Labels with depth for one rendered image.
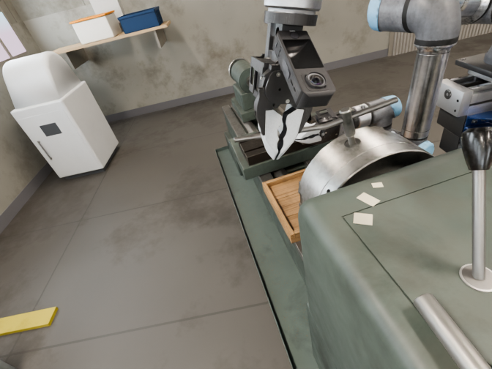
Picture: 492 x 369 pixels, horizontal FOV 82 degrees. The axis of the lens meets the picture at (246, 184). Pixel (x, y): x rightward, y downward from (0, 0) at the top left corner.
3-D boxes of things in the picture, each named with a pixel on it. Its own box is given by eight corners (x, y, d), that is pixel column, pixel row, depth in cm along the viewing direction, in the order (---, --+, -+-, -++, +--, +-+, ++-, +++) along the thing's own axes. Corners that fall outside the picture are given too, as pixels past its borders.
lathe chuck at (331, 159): (432, 213, 77) (433, 116, 58) (328, 264, 78) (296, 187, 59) (408, 194, 84) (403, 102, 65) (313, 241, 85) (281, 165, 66)
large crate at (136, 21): (164, 21, 374) (158, 6, 363) (159, 25, 346) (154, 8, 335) (130, 30, 376) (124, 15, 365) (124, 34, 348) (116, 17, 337)
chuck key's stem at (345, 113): (357, 148, 64) (348, 105, 57) (361, 154, 63) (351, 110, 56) (348, 151, 65) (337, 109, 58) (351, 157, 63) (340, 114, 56)
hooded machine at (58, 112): (108, 171, 336) (38, 57, 257) (61, 184, 337) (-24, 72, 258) (121, 145, 390) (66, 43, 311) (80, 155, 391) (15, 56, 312)
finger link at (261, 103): (278, 130, 46) (285, 75, 41) (282, 135, 44) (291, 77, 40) (250, 132, 44) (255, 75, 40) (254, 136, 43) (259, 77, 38)
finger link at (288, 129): (281, 146, 52) (288, 96, 47) (294, 160, 48) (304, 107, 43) (265, 147, 52) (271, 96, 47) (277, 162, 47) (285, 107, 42)
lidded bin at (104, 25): (124, 31, 378) (114, 9, 363) (116, 36, 347) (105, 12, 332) (91, 39, 380) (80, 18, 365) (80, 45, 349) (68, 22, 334)
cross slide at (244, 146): (343, 136, 122) (343, 127, 119) (249, 166, 118) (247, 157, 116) (323, 120, 136) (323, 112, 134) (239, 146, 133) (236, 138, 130)
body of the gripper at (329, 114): (313, 129, 101) (345, 119, 101) (323, 143, 95) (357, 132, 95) (312, 111, 95) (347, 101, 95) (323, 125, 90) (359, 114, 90)
